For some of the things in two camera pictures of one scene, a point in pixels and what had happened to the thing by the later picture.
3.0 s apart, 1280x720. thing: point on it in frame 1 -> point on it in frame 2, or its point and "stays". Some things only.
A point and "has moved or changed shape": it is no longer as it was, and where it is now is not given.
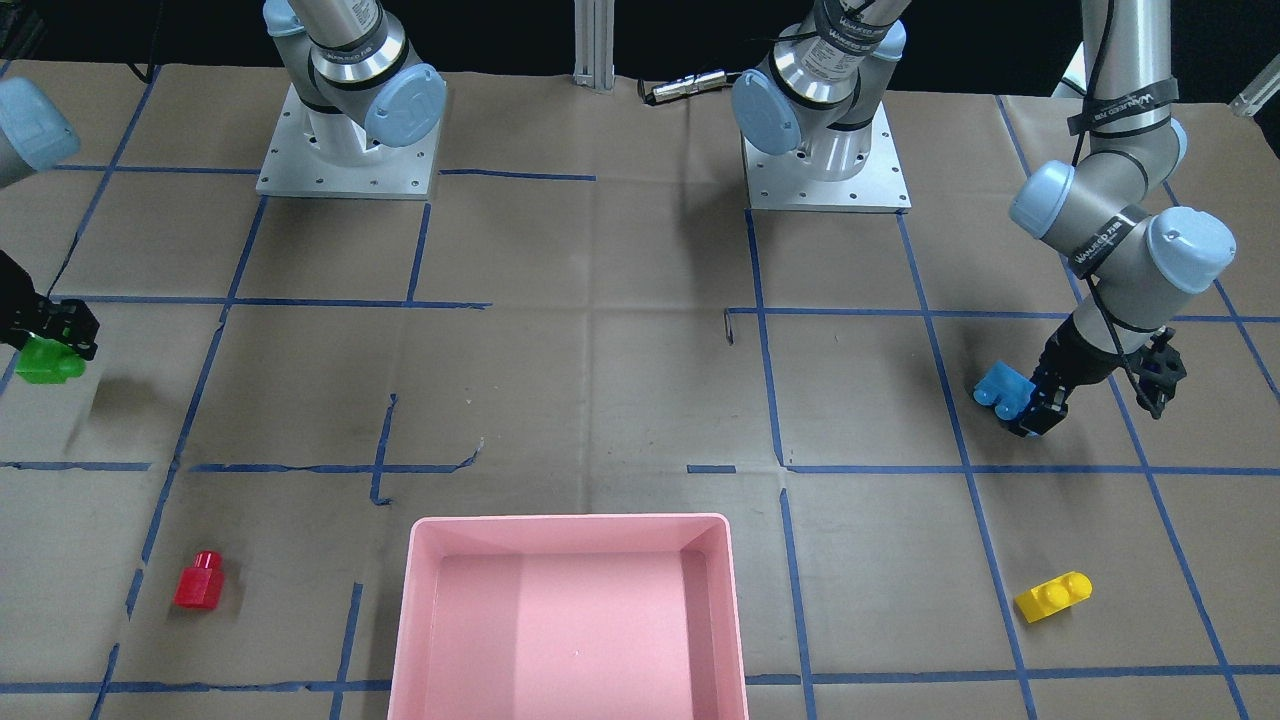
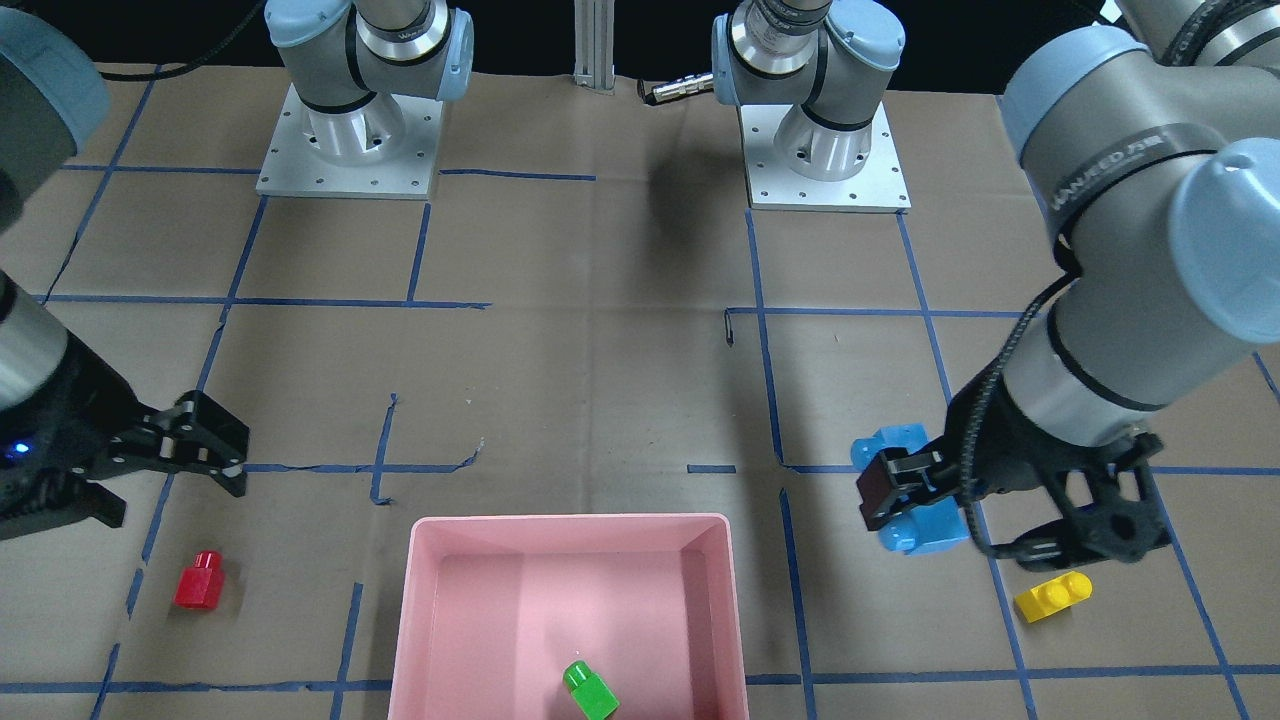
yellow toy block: x=1054 y=595 stays
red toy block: x=201 y=585 stays
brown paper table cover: x=213 y=522 stays
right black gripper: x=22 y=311 -> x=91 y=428
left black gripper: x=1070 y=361 -> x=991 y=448
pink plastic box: x=567 y=617 stays
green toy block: x=49 y=362 has moved or changed shape
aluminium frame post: x=594 y=44 stays
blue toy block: x=1005 y=388 has moved or changed shape
